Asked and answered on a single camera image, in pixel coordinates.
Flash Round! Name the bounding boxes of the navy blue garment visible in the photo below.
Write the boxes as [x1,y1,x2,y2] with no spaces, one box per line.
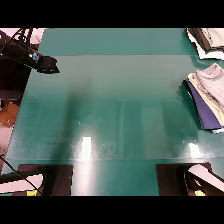
[183,79,224,131]

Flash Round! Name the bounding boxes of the dark brown garment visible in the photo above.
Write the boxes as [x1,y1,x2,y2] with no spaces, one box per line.
[189,28,224,53]

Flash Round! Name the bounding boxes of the cream garment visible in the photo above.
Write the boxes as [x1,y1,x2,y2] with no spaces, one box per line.
[187,72,224,128]

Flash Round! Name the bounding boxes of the white garment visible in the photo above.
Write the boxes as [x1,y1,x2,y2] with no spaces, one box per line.
[185,28,224,61]

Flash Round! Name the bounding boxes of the pale beige garment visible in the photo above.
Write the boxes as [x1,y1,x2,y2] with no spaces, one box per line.
[201,28,224,50]

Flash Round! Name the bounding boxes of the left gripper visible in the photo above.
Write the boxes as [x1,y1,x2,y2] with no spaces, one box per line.
[35,55,61,75]

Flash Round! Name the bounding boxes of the grey garment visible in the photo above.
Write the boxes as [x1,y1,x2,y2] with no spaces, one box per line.
[194,62,224,117]

